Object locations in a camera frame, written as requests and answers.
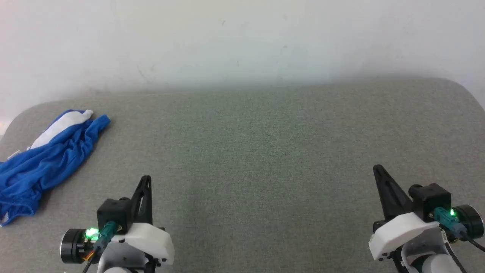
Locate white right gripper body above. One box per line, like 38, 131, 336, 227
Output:
369, 212, 441, 262

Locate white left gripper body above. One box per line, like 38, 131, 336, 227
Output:
110, 223, 175, 267

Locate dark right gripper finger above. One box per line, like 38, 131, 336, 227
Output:
373, 164, 414, 221

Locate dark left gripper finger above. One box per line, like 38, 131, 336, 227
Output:
130, 175, 153, 224

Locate blue and white basketball shorts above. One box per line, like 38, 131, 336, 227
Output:
0, 109, 111, 227

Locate grey fabric sofa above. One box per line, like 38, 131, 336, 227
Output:
0, 78, 485, 273

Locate left arm cable green plug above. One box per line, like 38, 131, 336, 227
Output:
81, 221, 119, 273

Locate arm cable green plug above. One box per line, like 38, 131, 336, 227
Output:
81, 221, 119, 273
433, 207, 485, 253

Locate right arm cable green plug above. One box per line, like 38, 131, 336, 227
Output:
433, 207, 485, 253

